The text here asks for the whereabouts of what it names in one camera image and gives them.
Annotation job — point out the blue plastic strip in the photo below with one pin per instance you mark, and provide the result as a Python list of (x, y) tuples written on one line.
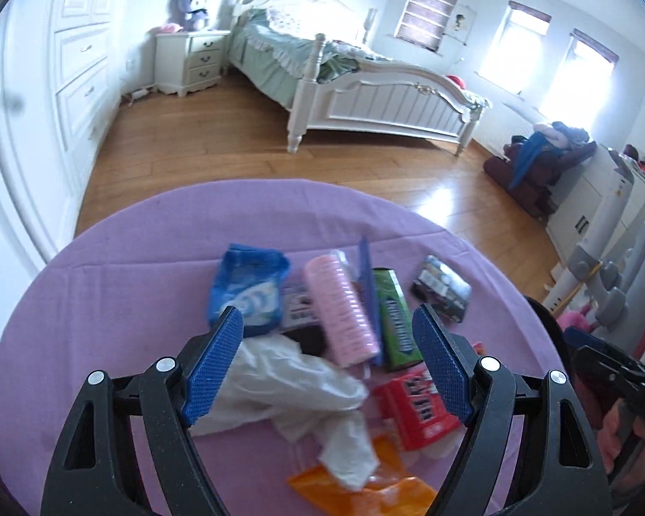
[(368, 290)]

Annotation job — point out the blue garment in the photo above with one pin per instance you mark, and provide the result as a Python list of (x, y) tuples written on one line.
[(529, 161)]

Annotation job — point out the striped roman blind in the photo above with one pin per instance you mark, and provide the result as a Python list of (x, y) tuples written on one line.
[(430, 8)]

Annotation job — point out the white radiator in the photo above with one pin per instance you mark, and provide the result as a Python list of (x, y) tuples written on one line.
[(508, 129)]

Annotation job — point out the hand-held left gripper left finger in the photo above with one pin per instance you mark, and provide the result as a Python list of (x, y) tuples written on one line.
[(215, 365)]

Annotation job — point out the white dresser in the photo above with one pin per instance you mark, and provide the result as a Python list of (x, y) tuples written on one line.
[(586, 193)]

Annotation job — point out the pink roll packet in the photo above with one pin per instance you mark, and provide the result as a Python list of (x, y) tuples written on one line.
[(336, 306)]

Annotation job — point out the green bedspread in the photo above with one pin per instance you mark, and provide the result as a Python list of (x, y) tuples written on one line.
[(263, 59)]

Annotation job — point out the purple plush toy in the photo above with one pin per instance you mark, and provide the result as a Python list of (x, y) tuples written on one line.
[(193, 5)]

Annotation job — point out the pink soft toy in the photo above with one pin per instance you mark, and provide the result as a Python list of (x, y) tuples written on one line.
[(166, 28)]

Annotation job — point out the yellow orange wrapper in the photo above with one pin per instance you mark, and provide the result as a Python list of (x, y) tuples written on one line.
[(365, 494)]

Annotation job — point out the purple tablecloth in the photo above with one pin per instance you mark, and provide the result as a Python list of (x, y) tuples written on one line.
[(140, 258)]

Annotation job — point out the dark red armchair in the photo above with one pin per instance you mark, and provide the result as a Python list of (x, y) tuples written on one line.
[(532, 188)]

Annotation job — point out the white power strip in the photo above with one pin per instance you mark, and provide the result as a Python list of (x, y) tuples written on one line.
[(137, 95)]

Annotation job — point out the black trash bin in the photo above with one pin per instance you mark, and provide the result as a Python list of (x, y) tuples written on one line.
[(548, 322)]

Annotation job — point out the green gum packet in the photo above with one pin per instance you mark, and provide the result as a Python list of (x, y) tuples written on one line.
[(395, 317)]

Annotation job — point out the red candy packet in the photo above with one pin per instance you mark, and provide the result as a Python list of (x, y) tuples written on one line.
[(414, 408)]

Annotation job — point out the wall scroll picture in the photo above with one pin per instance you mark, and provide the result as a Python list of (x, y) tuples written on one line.
[(462, 24)]

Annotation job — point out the grey pink study chair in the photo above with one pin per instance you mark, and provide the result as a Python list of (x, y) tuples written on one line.
[(602, 226)]

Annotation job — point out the black snack packet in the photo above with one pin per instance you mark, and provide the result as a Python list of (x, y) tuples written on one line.
[(441, 287)]

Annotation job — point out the red plush toy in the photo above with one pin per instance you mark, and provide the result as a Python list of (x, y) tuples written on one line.
[(457, 81)]

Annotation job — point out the floral pillow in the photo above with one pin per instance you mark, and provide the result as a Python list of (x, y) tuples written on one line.
[(293, 21)]

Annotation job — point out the white nightstand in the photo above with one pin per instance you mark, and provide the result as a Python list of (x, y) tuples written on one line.
[(188, 62)]

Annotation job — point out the pile of clothes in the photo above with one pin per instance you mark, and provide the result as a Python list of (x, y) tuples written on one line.
[(564, 134)]

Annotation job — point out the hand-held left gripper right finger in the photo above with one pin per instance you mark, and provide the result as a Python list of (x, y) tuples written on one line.
[(441, 365)]

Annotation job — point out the white wooden bed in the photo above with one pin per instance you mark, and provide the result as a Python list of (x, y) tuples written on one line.
[(387, 102)]

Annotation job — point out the blue packet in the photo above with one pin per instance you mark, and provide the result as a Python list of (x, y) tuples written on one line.
[(247, 285)]

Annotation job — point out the person's right hand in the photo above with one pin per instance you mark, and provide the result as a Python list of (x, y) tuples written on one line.
[(615, 435)]

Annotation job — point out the white framed window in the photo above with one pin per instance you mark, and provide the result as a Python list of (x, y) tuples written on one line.
[(580, 78), (516, 48)]

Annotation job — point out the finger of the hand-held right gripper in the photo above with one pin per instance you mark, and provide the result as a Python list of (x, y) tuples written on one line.
[(602, 368)]

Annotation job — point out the white wardrobe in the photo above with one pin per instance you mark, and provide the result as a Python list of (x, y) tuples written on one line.
[(80, 64)]

